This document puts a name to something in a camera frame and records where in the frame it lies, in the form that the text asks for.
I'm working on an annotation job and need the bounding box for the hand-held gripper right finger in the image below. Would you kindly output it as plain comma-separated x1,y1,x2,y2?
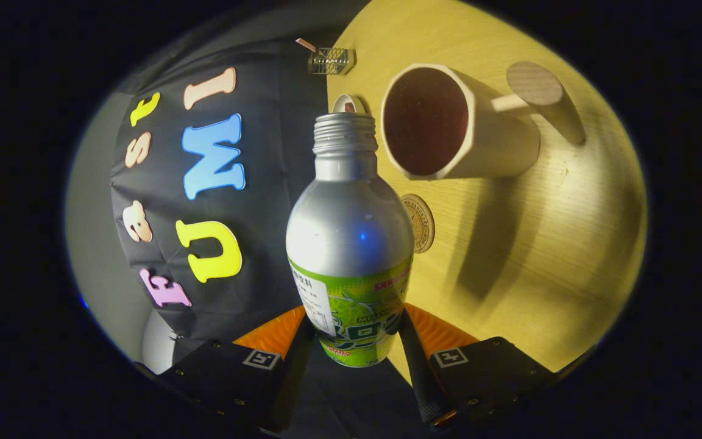
397,303,556,427

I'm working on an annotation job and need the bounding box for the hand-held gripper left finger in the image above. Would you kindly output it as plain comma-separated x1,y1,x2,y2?
156,305,315,434

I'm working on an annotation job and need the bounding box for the round brown coaster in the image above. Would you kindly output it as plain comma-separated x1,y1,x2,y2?
401,194,435,254

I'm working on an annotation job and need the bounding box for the silver juice bottle green label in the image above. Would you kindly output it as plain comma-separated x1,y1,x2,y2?
286,112,416,368

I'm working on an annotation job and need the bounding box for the cream cup wooden handle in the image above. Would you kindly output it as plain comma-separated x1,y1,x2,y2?
380,61,586,181

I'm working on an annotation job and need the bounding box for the wooden table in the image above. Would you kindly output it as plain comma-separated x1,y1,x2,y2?
327,0,647,391

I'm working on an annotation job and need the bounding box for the black backdrop cloth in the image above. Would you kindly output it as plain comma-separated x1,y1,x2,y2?
110,18,425,439

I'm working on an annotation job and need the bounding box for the white round plate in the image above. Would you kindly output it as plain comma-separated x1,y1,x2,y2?
331,94,367,115

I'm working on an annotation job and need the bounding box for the wire mesh utensil holder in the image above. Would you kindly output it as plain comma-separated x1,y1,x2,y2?
308,48,357,76

